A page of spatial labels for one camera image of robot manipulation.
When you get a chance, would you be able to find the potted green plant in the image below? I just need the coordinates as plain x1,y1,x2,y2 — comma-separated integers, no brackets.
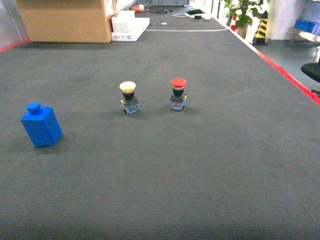
224,0,268,39

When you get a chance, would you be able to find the black office chair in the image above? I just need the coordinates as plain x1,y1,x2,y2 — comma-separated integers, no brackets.
300,62,320,83

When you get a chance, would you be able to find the red mushroom push button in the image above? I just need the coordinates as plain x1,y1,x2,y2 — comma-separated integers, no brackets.
170,78,187,111

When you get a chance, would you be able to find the blue block part with knob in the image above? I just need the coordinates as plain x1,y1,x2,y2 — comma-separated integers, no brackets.
20,102,62,147

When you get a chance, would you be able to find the yellow black striped bollard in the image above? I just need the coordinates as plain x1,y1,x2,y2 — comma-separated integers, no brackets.
252,11,268,46

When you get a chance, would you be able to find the large cardboard box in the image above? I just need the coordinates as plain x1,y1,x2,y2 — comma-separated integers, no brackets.
16,0,117,43

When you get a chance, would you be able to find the red white traffic cone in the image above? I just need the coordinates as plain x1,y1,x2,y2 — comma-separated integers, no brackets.
230,14,237,32

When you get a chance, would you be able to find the red conveyor side rail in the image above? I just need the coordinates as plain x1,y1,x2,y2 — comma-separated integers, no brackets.
214,17,320,106

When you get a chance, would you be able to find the white flat box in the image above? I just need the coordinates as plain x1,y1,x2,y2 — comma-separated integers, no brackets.
111,10,150,42

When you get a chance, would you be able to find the yellow mushroom push button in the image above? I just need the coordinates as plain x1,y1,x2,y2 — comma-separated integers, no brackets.
119,81,139,115

